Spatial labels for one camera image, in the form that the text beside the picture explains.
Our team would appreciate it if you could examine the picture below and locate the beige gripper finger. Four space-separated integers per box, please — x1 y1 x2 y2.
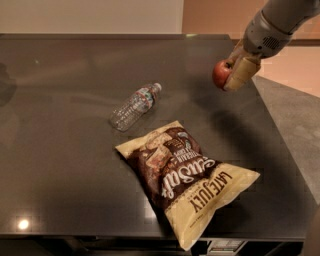
223 57 261 91
226 40 246 69

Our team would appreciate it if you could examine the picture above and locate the red apple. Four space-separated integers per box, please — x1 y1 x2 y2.
212 59 232 89

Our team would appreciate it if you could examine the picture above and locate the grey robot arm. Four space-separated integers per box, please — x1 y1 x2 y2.
223 0 320 91

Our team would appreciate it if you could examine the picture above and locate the clear plastic water bottle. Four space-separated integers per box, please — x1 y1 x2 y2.
110 83 162 132

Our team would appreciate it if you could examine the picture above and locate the beige brown chips bag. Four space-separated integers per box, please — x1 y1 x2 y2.
116 121 259 250

